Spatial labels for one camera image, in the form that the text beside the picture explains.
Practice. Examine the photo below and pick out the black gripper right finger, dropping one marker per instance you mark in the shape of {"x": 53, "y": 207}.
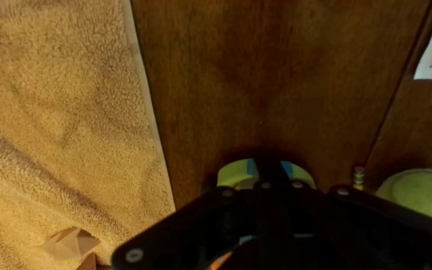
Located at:
{"x": 356, "y": 234}

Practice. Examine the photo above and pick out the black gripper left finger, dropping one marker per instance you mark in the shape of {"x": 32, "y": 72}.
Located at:
{"x": 211, "y": 229}

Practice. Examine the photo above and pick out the orange toy car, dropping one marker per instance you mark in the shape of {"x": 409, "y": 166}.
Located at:
{"x": 233, "y": 174}

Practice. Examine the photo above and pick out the yellow-green tennis ball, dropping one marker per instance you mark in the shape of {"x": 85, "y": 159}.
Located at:
{"x": 421, "y": 195}

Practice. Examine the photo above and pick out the tan crumpled paper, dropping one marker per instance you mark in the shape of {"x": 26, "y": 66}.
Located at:
{"x": 74, "y": 243}

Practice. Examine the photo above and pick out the orange terry towel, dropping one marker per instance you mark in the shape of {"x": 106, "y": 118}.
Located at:
{"x": 52, "y": 124}

